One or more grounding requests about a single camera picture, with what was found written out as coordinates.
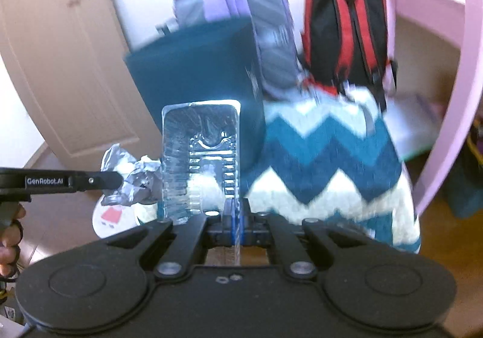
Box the beige wooden door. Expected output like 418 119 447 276
0 0 168 167

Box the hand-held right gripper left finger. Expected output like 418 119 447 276
106 198 237 281

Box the round pig print stool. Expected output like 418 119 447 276
91 198 160 239

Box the teal cream zigzag quilt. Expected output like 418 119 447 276
245 86 422 255

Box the pink desk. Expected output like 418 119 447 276
377 0 483 217

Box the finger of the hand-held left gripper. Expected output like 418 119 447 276
73 171 124 192

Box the person's left hand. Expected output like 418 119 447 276
0 206 27 280

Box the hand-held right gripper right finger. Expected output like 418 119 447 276
241 198 373 281

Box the silver foil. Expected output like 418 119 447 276
99 143 164 207

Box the teal plastic trash bin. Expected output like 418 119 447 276
124 17 267 172

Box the red black backpack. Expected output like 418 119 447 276
301 0 399 114

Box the white paper stack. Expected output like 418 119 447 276
382 93 445 158

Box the clear plastic tray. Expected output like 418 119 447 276
161 98 243 265

